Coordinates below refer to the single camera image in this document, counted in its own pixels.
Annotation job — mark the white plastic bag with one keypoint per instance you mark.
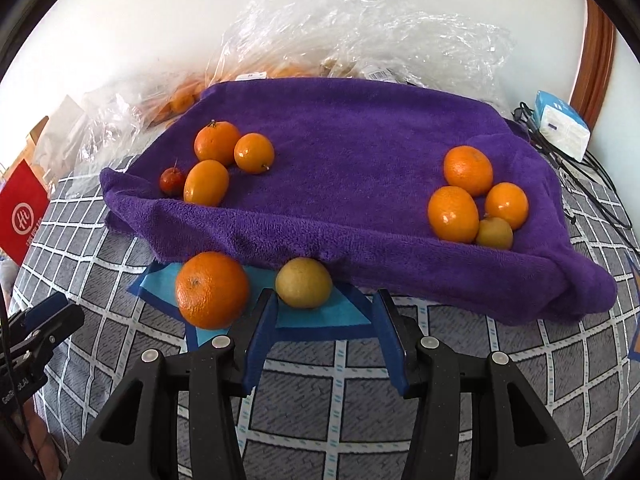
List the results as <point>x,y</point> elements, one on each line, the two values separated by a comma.
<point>57,130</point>

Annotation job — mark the big round orange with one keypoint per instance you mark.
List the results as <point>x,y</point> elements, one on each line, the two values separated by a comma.
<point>212,290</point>

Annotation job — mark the small round orange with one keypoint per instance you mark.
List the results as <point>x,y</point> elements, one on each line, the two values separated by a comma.
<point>507,204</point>

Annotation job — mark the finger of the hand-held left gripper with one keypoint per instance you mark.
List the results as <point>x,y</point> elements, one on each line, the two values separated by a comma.
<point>47,310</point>
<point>57,330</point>

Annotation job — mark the small red fruit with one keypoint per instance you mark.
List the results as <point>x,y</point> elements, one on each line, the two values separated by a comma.
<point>172,181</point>

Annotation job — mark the clear plastic bag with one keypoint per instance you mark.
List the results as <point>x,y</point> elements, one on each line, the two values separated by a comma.
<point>115,115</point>
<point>290,25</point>
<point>440,55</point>

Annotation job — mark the red paper bag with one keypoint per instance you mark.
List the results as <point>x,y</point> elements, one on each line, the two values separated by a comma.
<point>22,215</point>

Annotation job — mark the purple towel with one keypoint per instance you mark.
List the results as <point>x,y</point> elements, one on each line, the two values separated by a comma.
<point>350,170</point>

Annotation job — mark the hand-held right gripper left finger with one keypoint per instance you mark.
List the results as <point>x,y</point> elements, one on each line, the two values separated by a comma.
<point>257,345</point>

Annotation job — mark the blue plate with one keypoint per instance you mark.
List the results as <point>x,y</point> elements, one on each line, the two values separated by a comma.
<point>320,315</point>

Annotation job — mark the brown wooden door frame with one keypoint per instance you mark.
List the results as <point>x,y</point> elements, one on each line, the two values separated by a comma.
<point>597,60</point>

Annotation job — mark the large oval orange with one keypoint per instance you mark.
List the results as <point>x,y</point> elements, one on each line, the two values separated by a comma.
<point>453,214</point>

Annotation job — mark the orange with green stem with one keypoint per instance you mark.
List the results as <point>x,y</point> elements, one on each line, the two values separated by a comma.
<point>216,143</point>

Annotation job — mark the green-yellow round fruit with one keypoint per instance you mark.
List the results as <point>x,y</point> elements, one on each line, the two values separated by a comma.
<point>303,283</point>

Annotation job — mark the grey checked blanket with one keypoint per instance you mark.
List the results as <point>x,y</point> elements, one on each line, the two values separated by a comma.
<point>325,410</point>

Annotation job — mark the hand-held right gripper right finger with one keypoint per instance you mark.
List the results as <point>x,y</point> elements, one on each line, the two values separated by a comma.
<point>392,345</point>

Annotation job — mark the cardboard box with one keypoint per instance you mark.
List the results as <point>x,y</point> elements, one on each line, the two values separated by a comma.
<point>37,137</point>

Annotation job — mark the white blue tissue packet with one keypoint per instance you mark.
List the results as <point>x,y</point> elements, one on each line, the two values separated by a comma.
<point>560,127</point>

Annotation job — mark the small yellow round fruit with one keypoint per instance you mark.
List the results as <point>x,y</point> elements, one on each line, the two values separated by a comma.
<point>495,235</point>

